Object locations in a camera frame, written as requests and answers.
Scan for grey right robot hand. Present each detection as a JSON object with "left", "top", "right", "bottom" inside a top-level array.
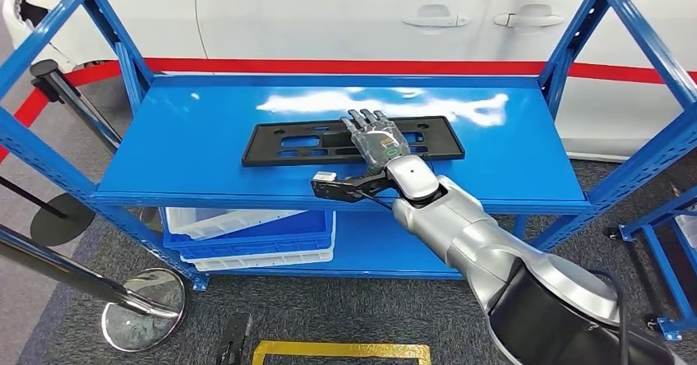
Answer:
[{"left": 339, "top": 109, "right": 412, "bottom": 169}]

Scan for black plastic plate frame part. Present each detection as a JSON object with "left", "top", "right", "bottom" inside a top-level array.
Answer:
[{"left": 241, "top": 114, "right": 467, "bottom": 168}]

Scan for blue metal shelf rack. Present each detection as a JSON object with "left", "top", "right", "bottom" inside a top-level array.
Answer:
[{"left": 0, "top": 0, "right": 697, "bottom": 293}]

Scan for red barrier belt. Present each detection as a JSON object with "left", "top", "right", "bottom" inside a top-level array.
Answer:
[{"left": 0, "top": 58, "right": 697, "bottom": 164}]

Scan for blue plastic bin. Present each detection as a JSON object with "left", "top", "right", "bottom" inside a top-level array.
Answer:
[{"left": 161, "top": 208, "right": 336, "bottom": 261}]

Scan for white car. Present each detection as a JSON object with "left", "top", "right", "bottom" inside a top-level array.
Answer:
[{"left": 2, "top": 0, "right": 697, "bottom": 162}]

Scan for yellow floor tape square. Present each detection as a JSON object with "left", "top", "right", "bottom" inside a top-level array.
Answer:
[{"left": 251, "top": 340, "right": 432, "bottom": 365}]

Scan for blue wheeled cart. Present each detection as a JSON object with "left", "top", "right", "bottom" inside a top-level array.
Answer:
[{"left": 602, "top": 185, "right": 697, "bottom": 343}]

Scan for clear plastic bin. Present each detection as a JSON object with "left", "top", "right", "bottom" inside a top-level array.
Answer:
[{"left": 675, "top": 215, "right": 697, "bottom": 249}]

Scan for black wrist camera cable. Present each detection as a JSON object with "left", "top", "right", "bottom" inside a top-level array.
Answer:
[{"left": 359, "top": 191, "right": 396, "bottom": 212}]

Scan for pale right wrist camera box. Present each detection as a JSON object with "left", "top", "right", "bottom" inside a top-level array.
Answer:
[{"left": 310, "top": 170, "right": 382, "bottom": 205}]

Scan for white car door handle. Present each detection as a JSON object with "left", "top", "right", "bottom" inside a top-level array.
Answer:
[
  {"left": 401, "top": 3, "right": 470, "bottom": 30},
  {"left": 492, "top": 3, "right": 566, "bottom": 30}
]

